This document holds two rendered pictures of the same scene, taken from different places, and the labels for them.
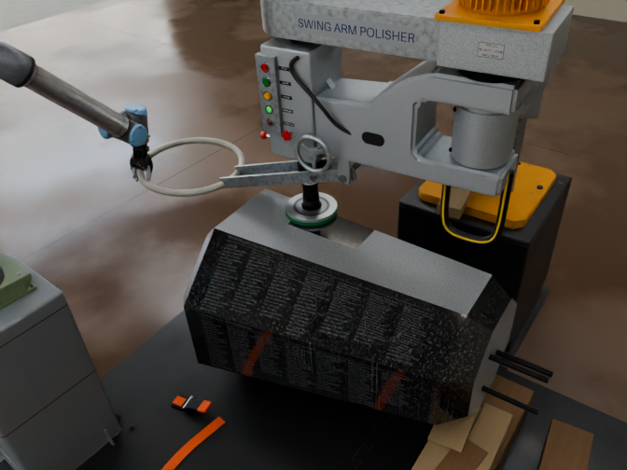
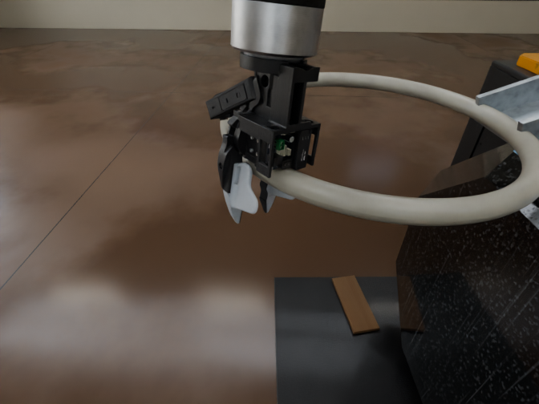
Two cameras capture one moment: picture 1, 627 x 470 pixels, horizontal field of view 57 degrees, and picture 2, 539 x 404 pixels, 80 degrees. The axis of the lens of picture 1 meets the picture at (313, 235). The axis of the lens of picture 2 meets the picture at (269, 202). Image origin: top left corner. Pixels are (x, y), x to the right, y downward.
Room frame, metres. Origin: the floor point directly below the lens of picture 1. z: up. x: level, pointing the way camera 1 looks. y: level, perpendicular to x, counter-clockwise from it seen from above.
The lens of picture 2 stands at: (2.03, 0.97, 1.12)
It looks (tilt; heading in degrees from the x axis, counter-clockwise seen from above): 38 degrees down; 322
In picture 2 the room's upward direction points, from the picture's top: straight up
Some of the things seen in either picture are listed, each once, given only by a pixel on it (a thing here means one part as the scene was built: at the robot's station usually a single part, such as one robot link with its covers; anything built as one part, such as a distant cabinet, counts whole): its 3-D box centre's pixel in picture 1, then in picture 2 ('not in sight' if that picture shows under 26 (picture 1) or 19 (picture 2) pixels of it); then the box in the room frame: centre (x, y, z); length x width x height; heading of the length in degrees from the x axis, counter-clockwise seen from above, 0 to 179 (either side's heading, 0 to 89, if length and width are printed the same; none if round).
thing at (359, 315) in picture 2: not in sight; (354, 302); (2.43, 0.24, 0.02); 0.25 x 0.10 x 0.01; 152
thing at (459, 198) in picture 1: (454, 200); not in sight; (2.05, -0.62, 0.81); 0.20 x 0.10 x 0.05; 151
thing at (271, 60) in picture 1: (270, 94); not in sight; (1.92, 0.12, 1.39); 0.08 x 0.03 x 0.28; 57
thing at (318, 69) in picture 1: (324, 103); not in sight; (1.94, -0.07, 1.34); 0.36 x 0.22 x 0.45; 57
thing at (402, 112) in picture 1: (402, 125); not in sight; (1.75, -0.32, 1.32); 0.74 x 0.23 x 0.49; 57
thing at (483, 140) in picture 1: (483, 128); not in sight; (1.62, -0.55, 1.36); 0.19 x 0.19 x 0.20
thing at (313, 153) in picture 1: (317, 149); not in sight; (1.81, -0.04, 1.22); 0.15 x 0.10 x 0.15; 57
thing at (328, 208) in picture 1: (311, 206); not in sight; (1.98, 0.00, 0.86); 0.21 x 0.21 x 0.01
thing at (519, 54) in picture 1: (396, 28); not in sight; (1.79, -0.29, 1.63); 0.96 x 0.25 x 0.17; 57
